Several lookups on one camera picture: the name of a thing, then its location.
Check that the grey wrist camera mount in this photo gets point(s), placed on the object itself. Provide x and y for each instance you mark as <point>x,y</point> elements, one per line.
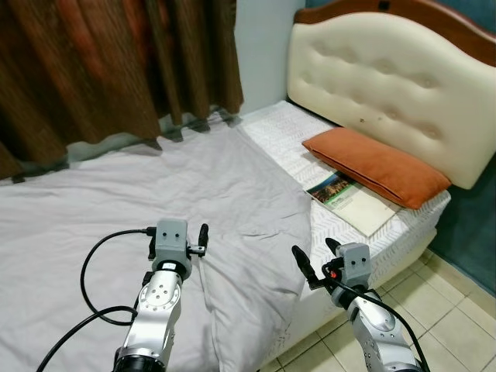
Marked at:
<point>172,239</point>
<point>355,263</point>

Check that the brown curtain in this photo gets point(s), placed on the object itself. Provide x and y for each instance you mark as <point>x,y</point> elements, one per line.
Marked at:
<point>101,62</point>

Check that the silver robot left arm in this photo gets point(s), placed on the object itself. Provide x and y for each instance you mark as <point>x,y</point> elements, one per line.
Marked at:
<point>155,310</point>

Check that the brown wooden headboard frame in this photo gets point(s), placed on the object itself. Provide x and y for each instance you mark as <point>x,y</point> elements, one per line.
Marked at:
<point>434,15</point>

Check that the cream tufted headboard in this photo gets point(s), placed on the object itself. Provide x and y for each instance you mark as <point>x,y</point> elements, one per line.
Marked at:
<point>387,77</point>

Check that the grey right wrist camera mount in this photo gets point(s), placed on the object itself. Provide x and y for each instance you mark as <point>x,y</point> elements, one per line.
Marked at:
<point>355,263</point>

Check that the mattress with white chevron sheet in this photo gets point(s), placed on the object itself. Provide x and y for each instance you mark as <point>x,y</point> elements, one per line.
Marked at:
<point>279,136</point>

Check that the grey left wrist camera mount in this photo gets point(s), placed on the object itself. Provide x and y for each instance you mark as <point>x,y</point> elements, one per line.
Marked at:
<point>172,239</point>

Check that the book with photo cover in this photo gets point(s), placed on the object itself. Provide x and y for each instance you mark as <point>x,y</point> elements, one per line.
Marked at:
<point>364,209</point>

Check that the grey blanket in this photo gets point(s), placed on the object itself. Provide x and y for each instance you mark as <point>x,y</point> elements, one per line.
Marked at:
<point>155,194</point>

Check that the orange suede pillow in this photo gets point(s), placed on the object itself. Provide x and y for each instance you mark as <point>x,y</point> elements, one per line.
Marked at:
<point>380,167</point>

